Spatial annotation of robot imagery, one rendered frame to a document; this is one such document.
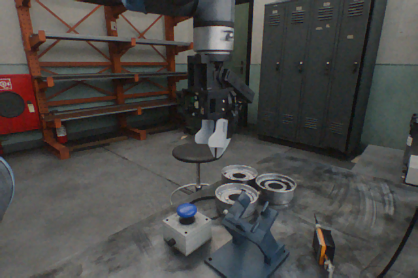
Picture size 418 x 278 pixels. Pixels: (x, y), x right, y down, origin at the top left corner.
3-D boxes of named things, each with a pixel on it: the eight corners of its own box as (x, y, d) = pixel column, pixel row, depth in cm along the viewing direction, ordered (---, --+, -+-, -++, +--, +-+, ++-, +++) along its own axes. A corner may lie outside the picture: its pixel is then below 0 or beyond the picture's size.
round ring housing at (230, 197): (227, 192, 69) (228, 179, 68) (264, 204, 64) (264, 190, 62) (207, 211, 61) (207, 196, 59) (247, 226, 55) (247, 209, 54)
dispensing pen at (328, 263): (322, 205, 55) (342, 262, 40) (319, 222, 57) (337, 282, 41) (311, 204, 56) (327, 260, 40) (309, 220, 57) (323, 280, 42)
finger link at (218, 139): (201, 163, 51) (201, 119, 48) (220, 155, 55) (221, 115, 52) (212, 167, 49) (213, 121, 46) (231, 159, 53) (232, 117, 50)
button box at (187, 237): (188, 223, 56) (187, 204, 55) (211, 238, 51) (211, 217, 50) (158, 241, 50) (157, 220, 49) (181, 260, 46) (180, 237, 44)
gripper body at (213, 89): (181, 117, 50) (179, 53, 46) (210, 112, 56) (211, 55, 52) (209, 124, 45) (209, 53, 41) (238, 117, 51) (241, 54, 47)
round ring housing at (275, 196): (277, 183, 74) (278, 171, 73) (304, 200, 65) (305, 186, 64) (247, 190, 70) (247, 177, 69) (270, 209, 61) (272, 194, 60)
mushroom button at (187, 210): (187, 219, 53) (187, 199, 52) (201, 228, 51) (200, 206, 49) (173, 228, 50) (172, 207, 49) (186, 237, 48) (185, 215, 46)
